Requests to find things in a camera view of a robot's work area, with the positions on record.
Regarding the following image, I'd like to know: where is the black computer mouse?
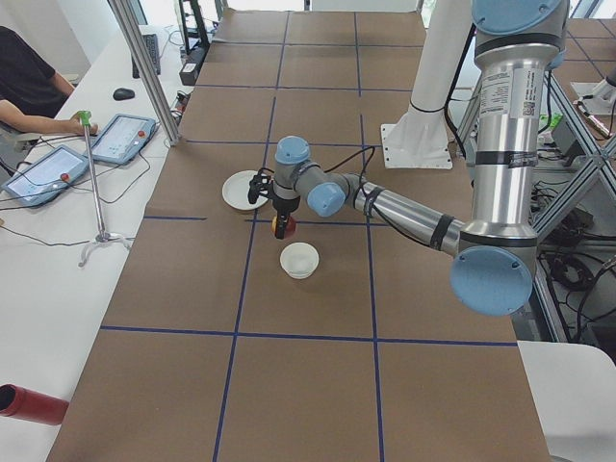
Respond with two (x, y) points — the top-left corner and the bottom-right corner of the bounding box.
(113, 88), (135, 101)

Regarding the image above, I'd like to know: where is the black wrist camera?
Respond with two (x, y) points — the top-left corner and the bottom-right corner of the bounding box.
(247, 167), (274, 205)

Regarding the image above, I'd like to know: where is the black keyboard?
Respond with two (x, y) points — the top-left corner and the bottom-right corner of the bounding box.
(131, 32), (162, 80)

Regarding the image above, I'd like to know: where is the green tipped metal stand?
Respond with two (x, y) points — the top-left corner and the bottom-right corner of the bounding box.
(77, 111), (132, 269)

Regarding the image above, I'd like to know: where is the seated person black shirt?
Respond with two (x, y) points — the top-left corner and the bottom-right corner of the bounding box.
(1, 26), (84, 136)

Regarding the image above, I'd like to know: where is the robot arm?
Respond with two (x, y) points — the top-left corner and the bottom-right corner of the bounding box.
(247, 1), (569, 316)

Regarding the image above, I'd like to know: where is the white round plate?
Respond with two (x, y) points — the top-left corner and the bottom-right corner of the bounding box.
(221, 170), (268, 212)

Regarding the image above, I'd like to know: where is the red yellow apple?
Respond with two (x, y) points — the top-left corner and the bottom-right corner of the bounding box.
(271, 216), (296, 240)

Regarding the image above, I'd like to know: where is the far teach pendant tablet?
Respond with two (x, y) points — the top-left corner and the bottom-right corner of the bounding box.
(91, 114), (157, 166)

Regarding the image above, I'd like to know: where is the white plastic bowl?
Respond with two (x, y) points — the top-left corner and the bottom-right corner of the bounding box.
(279, 243), (320, 279)

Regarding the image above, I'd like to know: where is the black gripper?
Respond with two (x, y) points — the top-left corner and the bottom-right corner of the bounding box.
(270, 185), (300, 240)

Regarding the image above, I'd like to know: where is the near teach pendant tablet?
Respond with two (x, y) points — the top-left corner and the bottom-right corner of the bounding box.
(1, 145), (89, 207)

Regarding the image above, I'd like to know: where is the teach pendant tablet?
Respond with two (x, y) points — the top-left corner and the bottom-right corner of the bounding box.
(1, 145), (89, 207)
(91, 114), (157, 166)

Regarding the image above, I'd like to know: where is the aluminium frame post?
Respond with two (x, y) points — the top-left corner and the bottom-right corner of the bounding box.
(109, 0), (180, 146)

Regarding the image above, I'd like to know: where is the black camera cable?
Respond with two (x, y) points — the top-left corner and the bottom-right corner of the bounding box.
(321, 145), (377, 193)

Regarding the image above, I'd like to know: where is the red cylinder bottle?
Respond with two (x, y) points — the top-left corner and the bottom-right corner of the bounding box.
(1, 384), (68, 425)

